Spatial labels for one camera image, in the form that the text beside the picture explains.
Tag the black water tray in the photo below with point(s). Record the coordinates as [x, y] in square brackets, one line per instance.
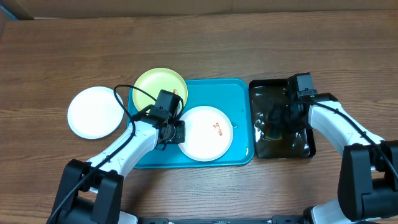
[263, 95]

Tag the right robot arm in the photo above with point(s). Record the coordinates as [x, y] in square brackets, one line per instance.
[367, 187]

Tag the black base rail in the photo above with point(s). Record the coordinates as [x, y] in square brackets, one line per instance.
[277, 219]

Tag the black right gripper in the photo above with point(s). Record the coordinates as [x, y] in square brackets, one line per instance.
[278, 117]

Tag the teal plastic tray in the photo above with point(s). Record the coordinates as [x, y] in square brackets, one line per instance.
[231, 96]

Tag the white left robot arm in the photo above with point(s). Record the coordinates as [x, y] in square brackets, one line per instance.
[91, 192]

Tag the white plate with sauce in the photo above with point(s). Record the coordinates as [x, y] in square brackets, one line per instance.
[95, 112]

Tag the yellow plate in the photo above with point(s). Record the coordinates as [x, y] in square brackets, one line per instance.
[154, 80]

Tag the green yellow sponge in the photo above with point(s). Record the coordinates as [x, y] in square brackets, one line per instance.
[272, 133]

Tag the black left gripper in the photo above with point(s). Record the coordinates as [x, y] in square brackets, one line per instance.
[180, 137]

